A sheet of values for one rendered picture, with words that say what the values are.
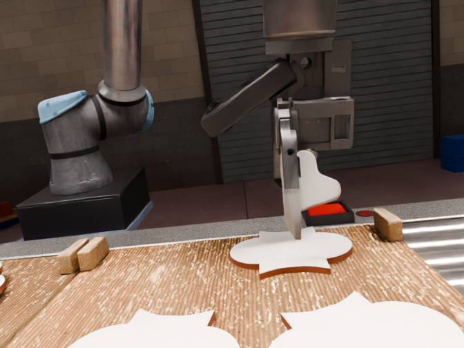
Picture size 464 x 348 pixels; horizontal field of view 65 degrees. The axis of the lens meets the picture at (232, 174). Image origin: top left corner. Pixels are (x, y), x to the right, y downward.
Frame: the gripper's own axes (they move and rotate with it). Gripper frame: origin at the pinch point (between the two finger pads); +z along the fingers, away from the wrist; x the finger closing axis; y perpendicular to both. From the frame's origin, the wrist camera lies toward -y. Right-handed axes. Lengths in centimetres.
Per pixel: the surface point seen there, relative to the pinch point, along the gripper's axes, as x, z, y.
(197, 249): 1.7, 5.9, -11.5
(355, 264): -6.9, 3.5, 7.0
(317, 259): -6.3, 3.0, 3.1
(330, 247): -3.6, 3.3, 5.1
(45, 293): -6.6, 5.8, -28.3
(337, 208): 14.6, 7.2, 10.5
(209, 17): 477, -56, -43
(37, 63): 468, -13, -281
